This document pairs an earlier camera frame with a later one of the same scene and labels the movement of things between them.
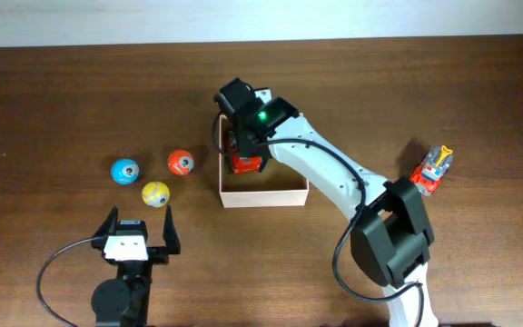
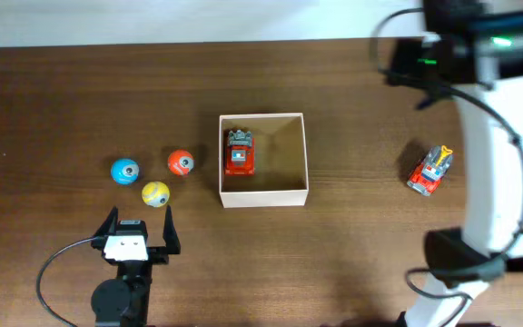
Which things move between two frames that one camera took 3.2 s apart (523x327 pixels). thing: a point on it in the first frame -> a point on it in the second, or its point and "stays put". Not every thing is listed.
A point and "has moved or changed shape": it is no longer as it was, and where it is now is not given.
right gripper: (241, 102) -> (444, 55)
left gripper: (159, 255) stays put
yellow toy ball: (155, 193) stays put
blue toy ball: (124, 171) stays put
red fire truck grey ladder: (242, 164) has moved or changed shape
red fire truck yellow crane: (427, 176) stays put
